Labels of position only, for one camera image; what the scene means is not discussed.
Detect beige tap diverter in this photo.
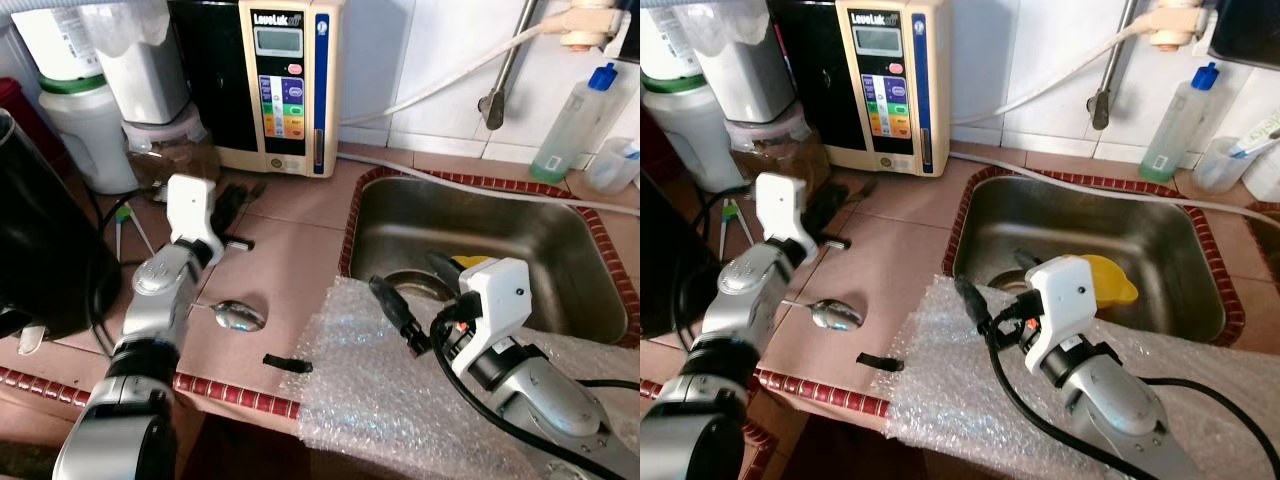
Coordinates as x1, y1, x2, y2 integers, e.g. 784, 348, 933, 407
1148, 0, 1211, 53
560, 0, 626, 52

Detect red container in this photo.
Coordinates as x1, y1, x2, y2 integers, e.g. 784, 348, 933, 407
0, 78, 46, 151

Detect beige water ionizer machine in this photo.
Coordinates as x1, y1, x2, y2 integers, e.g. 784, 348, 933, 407
238, 0, 346, 179
835, 0, 951, 178

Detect clear bubble wrap sheet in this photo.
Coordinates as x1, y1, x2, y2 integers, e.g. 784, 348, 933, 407
297, 278, 641, 480
885, 278, 1280, 480

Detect metal spoon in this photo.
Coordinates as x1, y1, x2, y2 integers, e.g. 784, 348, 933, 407
783, 298, 866, 333
190, 298, 268, 333

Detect clear bottle blue cap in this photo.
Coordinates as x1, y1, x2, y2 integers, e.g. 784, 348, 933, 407
530, 63, 618, 184
1138, 63, 1221, 184

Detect metal wall tap pipe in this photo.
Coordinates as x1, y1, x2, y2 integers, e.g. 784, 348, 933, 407
478, 0, 541, 132
1088, 0, 1141, 132

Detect white plastic covered container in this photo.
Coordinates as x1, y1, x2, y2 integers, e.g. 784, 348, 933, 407
78, 0, 191, 126
690, 0, 796, 126

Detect large stainless steel sink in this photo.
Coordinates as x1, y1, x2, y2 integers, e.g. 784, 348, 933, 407
943, 168, 1246, 347
340, 168, 641, 347

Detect blue toothbrush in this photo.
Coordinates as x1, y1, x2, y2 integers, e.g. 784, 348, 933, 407
1228, 130, 1280, 162

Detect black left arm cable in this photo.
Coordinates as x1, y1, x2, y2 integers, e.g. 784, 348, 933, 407
678, 183, 746, 353
85, 185, 216, 361

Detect thin white hose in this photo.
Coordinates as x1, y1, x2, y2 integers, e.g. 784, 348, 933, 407
335, 150, 641, 219
945, 150, 1280, 230

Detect jar with brown contents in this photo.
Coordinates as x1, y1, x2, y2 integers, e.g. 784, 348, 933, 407
725, 100, 831, 191
122, 105, 221, 191

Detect black kettle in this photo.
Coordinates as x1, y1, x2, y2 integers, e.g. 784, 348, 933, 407
640, 170, 716, 337
0, 108, 119, 342

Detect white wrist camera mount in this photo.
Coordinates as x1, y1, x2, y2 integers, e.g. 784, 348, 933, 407
165, 175, 226, 263
438, 257, 532, 379
755, 173, 816, 263
1020, 256, 1101, 377

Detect white jug green lid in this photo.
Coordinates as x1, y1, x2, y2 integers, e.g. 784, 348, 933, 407
38, 75, 141, 196
640, 75, 746, 194

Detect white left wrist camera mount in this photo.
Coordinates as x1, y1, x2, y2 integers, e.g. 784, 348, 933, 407
755, 173, 816, 263
165, 175, 226, 263

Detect green hinged chopsticks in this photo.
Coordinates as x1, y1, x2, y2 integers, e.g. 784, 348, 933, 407
113, 203, 156, 263
717, 197, 761, 263

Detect thick white hose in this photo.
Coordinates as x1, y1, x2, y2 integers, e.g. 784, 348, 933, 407
950, 20, 1161, 127
340, 20, 571, 127

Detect white green toothpaste tube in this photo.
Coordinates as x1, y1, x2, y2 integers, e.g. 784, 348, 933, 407
1240, 110, 1280, 151

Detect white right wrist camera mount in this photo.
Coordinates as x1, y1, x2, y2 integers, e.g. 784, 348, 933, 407
1020, 256, 1101, 377
438, 257, 532, 379

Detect white labelled bottle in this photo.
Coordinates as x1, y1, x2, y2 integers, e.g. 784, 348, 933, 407
640, 5, 706, 81
10, 5, 106, 81

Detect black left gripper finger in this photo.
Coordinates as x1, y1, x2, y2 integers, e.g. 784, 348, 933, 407
812, 180, 873, 213
218, 180, 263, 213

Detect clear plastic cup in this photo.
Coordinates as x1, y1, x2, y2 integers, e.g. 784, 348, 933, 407
1193, 137, 1251, 195
585, 137, 641, 195

